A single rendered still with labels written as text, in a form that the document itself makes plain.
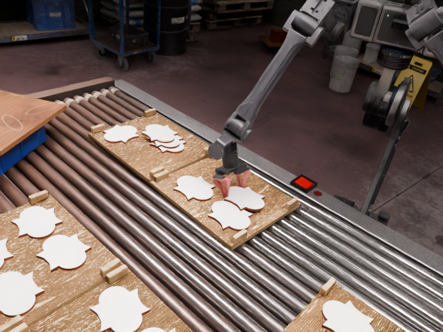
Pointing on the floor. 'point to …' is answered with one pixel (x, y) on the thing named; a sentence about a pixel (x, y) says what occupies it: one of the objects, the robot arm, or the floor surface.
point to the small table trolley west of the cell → (103, 44)
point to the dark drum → (167, 25)
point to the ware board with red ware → (276, 40)
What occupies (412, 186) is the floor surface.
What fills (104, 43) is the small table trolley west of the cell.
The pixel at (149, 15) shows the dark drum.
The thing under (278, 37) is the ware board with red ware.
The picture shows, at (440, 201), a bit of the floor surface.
